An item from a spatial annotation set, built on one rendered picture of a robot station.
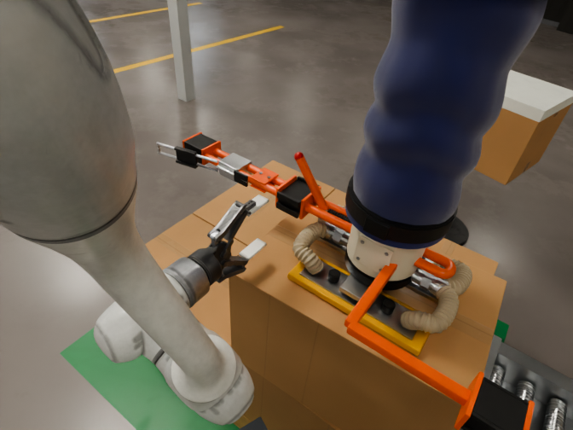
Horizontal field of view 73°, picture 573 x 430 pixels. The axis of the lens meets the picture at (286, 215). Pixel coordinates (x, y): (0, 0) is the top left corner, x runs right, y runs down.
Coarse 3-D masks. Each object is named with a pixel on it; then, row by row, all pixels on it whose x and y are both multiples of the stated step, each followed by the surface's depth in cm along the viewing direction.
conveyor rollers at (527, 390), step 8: (496, 368) 124; (496, 376) 122; (504, 376) 124; (520, 384) 122; (528, 384) 121; (520, 392) 119; (528, 392) 119; (528, 400) 117; (552, 400) 118; (560, 400) 117; (552, 408) 116; (560, 408) 116; (552, 416) 114; (560, 416) 114; (544, 424) 114; (552, 424) 112; (560, 424) 112
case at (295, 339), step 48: (288, 240) 106; (240, 288) 97; (288, 288) 93; (480, 288) 97; (240, 336) 111; (288, 336) 96; (336, 336) 85; (384, 336) 85; (432, 336) 85; (480, 336) 86; (288, 384) 110; (336, 384) 96; (384, 384) 85
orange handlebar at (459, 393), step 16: (208, 160) 109; (256, 176) 103; (272, 176) 103; (272, 192) 100; (320, 208) 95; (336, 208) 95; (336, 224) 92; (432, 256) 85; (384, 272) 80; (432, 272) 82; (448, 272) 81; (368, 288) 76; (368, 304) 73; (352, 320) 70; (352, 336) 70; (368, 336) 68; (384, 352) 67; (400, 352) 66; (416, 368) 64; (432, 368) 64; (432, 384) 63; (448, 384) 62; (464, 400) 61
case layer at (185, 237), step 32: (224, 192) 186; (256, 192) 188; (192, 224) 167; (256, 224) 170; (160, 256) 151; (480, 256) 164; (224, 288) 142; (224, 320) 131; (256, 384) 124; (256, 416) 139; (288, 416) 122; (320, 416) 109
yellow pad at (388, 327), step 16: (304, 272) 94; (320, 272) 94; (336, 272) 91; (320, 288) 91; (336, 288) 90; (336, 304) 88; (352, 304) 87; (384, 304) 85; (400, 304) 89; (368, 320) 85; (384, 320) 85; (400, 320) 85; (400, 336) 82; (416, 336) 83; (416, 352) 80
